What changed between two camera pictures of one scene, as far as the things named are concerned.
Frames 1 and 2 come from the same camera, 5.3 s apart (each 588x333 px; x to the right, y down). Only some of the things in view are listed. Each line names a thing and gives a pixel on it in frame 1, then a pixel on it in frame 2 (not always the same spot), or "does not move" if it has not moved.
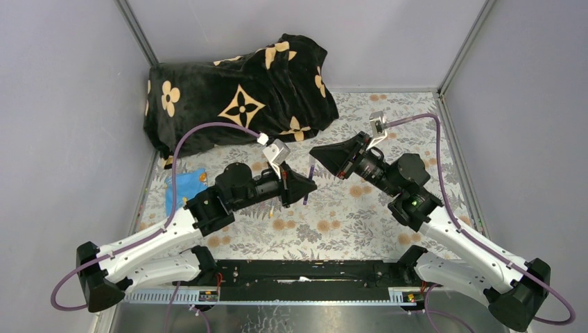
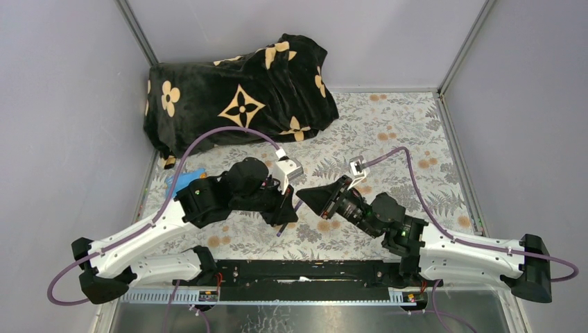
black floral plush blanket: (279, 90) does not move
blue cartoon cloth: (188, 184) does not move
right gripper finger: (340, 156) to (321, 199)
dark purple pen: (310, 177) to (298, 205)
